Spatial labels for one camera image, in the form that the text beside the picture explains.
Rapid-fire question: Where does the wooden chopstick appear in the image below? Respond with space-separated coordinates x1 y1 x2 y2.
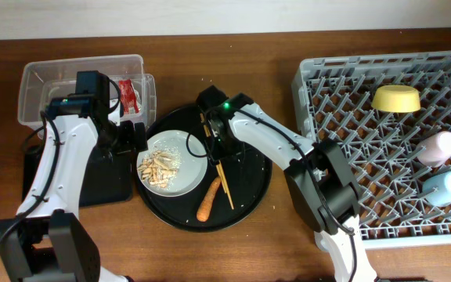
200 114 234 210
204 125 228 194

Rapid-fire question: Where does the blue cup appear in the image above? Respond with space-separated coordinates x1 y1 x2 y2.
422 171 451 207

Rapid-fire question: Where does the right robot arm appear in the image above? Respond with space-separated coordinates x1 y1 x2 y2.
196 86 378 281

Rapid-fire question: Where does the clear plastic bin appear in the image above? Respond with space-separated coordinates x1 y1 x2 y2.
17 54 157 130

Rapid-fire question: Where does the white tissue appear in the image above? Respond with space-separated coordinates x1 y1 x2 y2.
108 99 124 117

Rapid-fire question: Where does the pink cup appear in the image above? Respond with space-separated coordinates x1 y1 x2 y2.
417 131 451 168

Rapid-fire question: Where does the round black serving tray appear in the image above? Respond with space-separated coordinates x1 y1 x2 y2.
137 105 272 233

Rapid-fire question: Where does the grey plate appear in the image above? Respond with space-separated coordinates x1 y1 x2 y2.
136 130 207 197

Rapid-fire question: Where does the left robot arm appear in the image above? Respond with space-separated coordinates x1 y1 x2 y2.
0 70 147 281

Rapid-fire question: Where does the orange carrot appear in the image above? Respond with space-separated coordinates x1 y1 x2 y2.
197 176 222 222

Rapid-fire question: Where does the red snack wrapper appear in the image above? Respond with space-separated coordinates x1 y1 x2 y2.
118 79 139 114

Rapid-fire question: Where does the yellow bowl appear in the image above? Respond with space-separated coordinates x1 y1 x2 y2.
371 85 420 113

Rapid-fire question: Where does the black rectangular tray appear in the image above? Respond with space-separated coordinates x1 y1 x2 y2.
21 146 133 208

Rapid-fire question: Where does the food scraps pile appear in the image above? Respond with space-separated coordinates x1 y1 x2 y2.
137 150 181 189

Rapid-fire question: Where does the grey dishwasher rack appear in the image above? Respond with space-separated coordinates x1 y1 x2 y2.
291 51 451 250

